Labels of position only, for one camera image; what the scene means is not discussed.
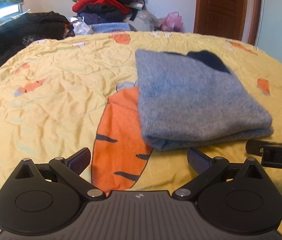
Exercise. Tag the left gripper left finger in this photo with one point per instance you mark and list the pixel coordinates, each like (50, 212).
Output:
(67, 172)

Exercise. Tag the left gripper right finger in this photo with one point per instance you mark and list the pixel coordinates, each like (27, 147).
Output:
(209, 172)

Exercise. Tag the grey knit sweater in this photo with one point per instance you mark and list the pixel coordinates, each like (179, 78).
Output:
(194, 100)

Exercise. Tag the black clothes heap left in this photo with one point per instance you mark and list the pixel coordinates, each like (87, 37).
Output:
(17, 34)

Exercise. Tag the yellow carrot print bedspread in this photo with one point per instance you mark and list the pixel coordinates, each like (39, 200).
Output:
(57, 97)

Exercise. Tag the white plastic bag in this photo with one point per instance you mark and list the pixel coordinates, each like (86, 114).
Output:
(80, 27)

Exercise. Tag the pink plastic bag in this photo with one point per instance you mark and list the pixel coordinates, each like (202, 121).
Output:
(172, 22)

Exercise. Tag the dark navy garment in pile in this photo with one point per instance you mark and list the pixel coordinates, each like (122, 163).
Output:
(102, 13)

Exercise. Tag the grey white fabric bundle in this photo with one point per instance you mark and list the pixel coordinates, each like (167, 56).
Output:
(140, 19)

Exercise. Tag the brown wooden door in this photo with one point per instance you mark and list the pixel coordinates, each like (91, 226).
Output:
(222, 18)

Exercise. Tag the window with bright light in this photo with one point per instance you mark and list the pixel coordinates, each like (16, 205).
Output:
(10, 11)

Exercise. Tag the red garment in pile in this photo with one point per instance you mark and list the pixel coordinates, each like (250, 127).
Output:
(81, 3)

